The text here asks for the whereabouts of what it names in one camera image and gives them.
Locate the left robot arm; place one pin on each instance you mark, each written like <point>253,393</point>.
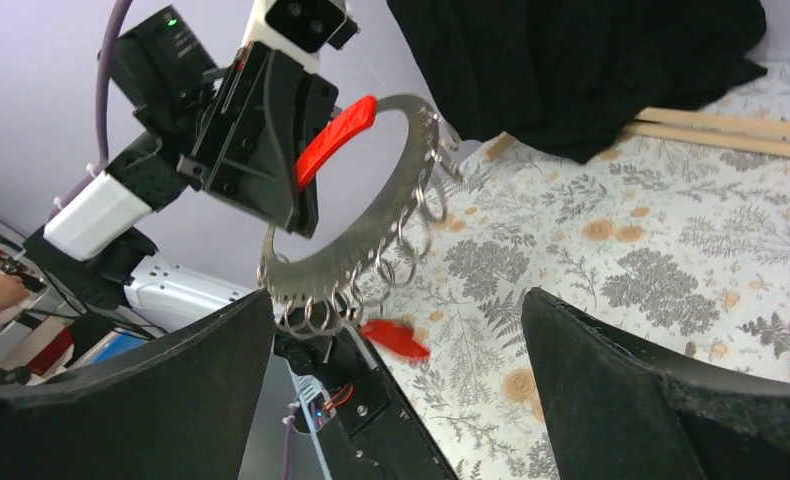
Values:
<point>168,119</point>

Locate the wooden rack frame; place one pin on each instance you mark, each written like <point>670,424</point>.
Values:
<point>747,134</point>

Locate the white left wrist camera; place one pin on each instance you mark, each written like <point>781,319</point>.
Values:
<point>300,28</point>

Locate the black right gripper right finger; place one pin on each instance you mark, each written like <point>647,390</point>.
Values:
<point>618,406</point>

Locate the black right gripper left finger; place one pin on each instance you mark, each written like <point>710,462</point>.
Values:
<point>178,407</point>

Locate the black garment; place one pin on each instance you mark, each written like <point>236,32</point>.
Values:
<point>566,76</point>

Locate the red key tag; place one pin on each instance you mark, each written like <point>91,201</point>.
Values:
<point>396,337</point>

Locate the floral table cover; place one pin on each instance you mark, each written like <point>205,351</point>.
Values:
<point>684,245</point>

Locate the metal keyring with red handle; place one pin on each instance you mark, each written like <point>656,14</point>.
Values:
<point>329,291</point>

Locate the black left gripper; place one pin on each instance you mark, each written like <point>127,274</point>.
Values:
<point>268,111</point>

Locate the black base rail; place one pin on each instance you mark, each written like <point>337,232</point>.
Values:
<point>363,425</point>

